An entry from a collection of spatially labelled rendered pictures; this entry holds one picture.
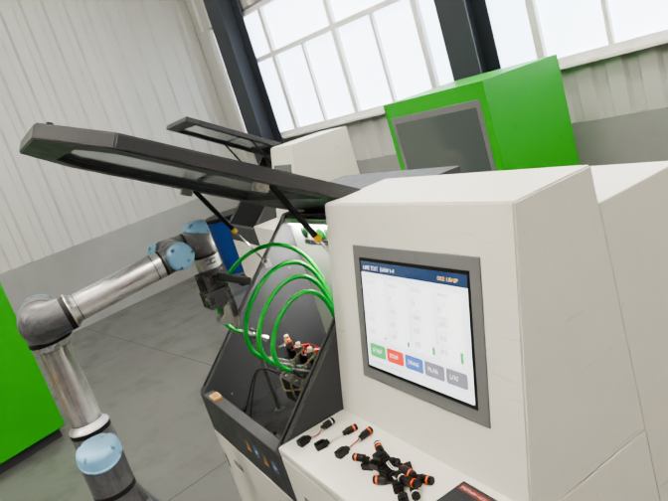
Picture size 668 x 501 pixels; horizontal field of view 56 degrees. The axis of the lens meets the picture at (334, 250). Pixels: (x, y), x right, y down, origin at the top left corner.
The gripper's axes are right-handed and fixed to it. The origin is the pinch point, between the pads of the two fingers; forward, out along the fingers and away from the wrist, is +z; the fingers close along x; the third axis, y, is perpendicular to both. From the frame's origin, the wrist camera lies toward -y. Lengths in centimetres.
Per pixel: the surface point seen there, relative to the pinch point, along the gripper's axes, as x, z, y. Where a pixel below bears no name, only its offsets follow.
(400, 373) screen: 66, 8, -14
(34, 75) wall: -664, -186, -66
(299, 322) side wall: -31.2, 20.1, -33.0
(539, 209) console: 105, -28, -30
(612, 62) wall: -134, -19, -391
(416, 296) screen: 74, -11, -19
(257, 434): 17.3, 28.3, 10.8
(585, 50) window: -156, -33, -391
